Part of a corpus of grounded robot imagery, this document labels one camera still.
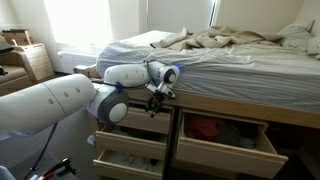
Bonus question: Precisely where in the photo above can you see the dark grey clothing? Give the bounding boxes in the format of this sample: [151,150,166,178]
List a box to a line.
[218,121,260,150]

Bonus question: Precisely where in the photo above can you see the white radiator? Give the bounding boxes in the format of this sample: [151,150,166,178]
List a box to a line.
[57,49,101,73]

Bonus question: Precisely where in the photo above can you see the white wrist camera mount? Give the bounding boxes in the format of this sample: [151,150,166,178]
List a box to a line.
[146,82,177,100]

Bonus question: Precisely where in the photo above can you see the wooden nightstand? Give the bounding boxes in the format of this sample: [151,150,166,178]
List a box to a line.
[13,43,55,83]

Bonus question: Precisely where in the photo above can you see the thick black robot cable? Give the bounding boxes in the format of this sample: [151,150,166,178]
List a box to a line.
[22,121,60,180]

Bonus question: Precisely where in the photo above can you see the red and black clamp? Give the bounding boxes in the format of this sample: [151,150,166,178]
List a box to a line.
[33,157,79,180]

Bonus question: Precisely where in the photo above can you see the brown cushioned chair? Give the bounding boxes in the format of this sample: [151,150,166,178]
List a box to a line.
[0,49,33,96]

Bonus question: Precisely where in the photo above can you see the light wooden bed frame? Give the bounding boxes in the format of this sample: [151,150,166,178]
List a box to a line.
[73,64,320,131]

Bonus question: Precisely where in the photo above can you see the grey bottle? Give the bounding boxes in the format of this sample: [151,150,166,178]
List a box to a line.
[0,165,16,180]

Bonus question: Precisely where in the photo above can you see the bright window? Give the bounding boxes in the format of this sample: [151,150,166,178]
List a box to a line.
[43,0,116,47]

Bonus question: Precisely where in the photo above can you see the grey crumpled cloth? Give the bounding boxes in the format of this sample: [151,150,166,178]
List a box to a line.
[108,152,161,172]

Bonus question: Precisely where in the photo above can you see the red clothing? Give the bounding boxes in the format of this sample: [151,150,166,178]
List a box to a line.
[187,114,223,142]

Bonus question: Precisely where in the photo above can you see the black flat device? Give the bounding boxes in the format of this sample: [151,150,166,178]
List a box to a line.
[0,42,15,55]

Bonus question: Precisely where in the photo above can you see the brown box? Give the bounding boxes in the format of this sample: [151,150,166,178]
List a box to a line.
[1,29,34,47]

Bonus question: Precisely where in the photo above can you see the large striped pillow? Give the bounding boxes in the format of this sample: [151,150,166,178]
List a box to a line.
[278,20,316,53]

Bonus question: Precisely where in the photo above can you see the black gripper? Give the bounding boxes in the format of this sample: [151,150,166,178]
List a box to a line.
[145,91,167,120]

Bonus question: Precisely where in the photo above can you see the small striped pillow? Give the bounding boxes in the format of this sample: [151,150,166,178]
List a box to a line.
[307,35,320,61]

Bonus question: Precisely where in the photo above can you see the mattress with striped sheet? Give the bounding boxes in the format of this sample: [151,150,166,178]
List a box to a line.
[95,29,320,114]

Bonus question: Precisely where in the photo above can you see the light wooden drawer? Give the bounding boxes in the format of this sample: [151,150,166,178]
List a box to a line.
[94,124,168,162]
[170,159,242,180]
[116,105,174,135]
[175,109,290,180]
[93,148,166,180]

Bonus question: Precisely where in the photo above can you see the pale crumpled paper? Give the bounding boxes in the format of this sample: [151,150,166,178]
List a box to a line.
[87,134,98,147]

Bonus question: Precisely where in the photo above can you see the beige crumpled blanket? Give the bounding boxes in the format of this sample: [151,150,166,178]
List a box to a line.
[149,25,284,52]

